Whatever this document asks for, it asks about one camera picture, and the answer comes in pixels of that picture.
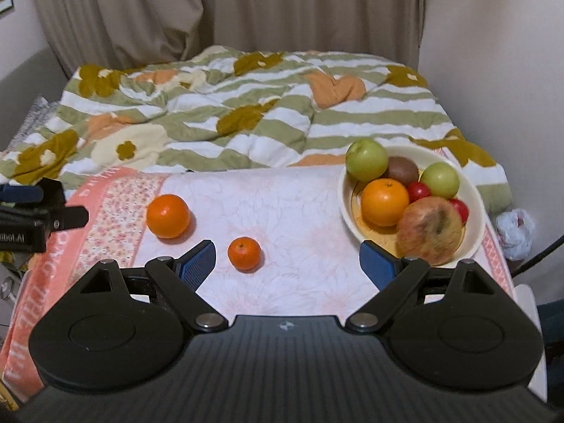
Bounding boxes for reddish yellow apple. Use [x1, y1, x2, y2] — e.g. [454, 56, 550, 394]
[396, 197, 464, 265]

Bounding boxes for large orange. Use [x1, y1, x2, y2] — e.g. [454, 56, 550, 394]
[360, 179, 410, 227]

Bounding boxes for red cherry tomato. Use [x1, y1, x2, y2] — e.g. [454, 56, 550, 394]
[407, 182, 432, 203]
[449, 198, 470, 225]

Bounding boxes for green apple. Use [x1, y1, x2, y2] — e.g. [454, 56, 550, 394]
[420, 163, 460, 200]
[345, 139, 389, 182]

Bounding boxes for medium orange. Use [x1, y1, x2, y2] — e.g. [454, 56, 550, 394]
[145, 194, 191, 240]

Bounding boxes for small mandarin on cloth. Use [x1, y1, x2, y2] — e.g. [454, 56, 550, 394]
[227, 237, 262, 272]

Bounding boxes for white plate with duck print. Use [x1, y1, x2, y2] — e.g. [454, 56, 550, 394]
[337, 145, 486, 268]

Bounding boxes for pink white floral cloth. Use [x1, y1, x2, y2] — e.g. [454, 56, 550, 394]
[0, 140, 548, 402]

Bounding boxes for green apple in plate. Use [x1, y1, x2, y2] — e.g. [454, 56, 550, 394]
[420, 163, 460, 200]

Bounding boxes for brown kiwi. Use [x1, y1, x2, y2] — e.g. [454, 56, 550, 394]
[382, 156, 420, 187]

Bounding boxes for grey sofa backrest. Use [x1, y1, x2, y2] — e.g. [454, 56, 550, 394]
[1, 48, 68, 150]

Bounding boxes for crumpled white plastic bag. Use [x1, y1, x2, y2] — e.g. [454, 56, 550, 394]
[494, 208, 535, 261]

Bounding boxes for green striped floral blanket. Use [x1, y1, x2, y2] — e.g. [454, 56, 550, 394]
[1, 46, 513, 214]

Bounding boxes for beige curtain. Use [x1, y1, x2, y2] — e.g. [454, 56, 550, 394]
[35, 0, 424, 73]

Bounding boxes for black cable at right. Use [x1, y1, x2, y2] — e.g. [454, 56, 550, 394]
[510, 233, 564, 279]

